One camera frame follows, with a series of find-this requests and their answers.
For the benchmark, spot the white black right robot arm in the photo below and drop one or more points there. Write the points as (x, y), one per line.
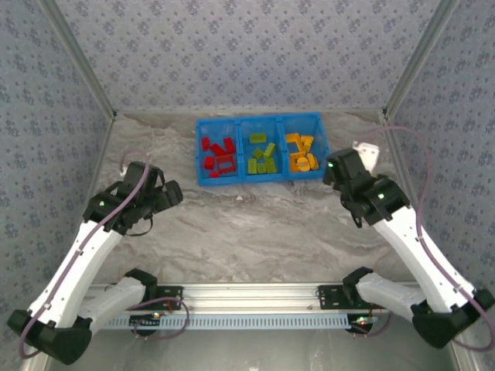
(421, 266)

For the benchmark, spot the yellow lego brick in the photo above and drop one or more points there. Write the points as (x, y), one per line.
(298, 155)
(313, 161)
(307, 141)
(294, 164)

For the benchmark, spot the blue three-compartment plastic bin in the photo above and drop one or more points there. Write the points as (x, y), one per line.
(222, 129)

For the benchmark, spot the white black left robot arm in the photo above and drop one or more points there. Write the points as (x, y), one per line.
(89, 263)

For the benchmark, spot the aluminium corner post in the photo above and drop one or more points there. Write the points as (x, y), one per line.
(79, 58)
(418, 58)

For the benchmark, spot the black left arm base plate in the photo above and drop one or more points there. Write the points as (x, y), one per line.
(170, 295)

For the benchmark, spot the red lego window frame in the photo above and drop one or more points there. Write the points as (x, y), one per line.
(218, 164)

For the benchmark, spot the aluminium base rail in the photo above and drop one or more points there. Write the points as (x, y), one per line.
(247, 295)

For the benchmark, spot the aluminium table side rail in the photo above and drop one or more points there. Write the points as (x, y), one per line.
(395, 154)
(102, 154)

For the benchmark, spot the yellow lego window frame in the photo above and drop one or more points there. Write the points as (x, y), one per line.
(290, 138)

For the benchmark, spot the aluminium frame bar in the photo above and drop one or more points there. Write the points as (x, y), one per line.
(466, 359)

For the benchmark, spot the small green lego brick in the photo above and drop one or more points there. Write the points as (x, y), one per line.
(258, 154)
(272, 166)

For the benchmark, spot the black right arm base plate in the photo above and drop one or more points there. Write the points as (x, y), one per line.
(328, 297)

